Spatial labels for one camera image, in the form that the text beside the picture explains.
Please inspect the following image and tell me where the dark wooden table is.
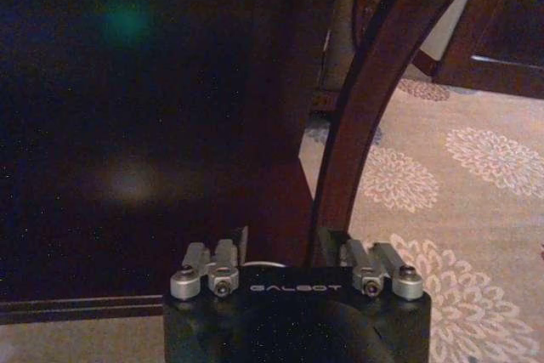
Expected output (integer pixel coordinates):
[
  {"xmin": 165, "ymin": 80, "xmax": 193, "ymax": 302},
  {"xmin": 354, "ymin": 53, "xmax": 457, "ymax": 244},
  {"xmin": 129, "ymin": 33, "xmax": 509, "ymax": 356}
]
[{"xmin": 0, "ymin": 0, "xmax": 354, "ymax": 326}]

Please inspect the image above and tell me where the dark wooden chair frame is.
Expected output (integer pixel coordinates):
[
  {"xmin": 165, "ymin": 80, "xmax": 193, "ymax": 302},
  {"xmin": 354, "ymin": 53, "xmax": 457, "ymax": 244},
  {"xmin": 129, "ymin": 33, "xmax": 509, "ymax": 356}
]
[{"xmin": 412, "ymin": 0, "xmax": 544, "ymax": 100}]

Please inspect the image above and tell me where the curved dark wooden table leg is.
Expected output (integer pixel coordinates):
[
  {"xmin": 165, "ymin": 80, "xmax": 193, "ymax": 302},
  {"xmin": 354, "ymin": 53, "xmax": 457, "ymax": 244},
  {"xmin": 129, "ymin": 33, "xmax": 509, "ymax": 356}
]
[{"xmin": 309, "ymin": 0, "xmax": 494, "ymax": 273}]

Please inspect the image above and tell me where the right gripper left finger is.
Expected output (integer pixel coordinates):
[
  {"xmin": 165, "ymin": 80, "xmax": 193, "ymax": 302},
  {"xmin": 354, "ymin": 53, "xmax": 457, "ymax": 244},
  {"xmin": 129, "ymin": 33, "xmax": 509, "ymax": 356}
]
[{"xmin": 169, "ymin": 224, "xmax": 250, "ymax": 303}]

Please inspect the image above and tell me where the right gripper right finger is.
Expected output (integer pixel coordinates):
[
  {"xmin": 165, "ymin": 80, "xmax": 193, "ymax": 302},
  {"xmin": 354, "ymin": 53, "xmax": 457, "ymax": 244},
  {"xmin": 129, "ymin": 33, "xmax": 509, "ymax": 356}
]
[{"xmin": 321, "ymin": 230, "xmax": 425, "ymax": 301}]

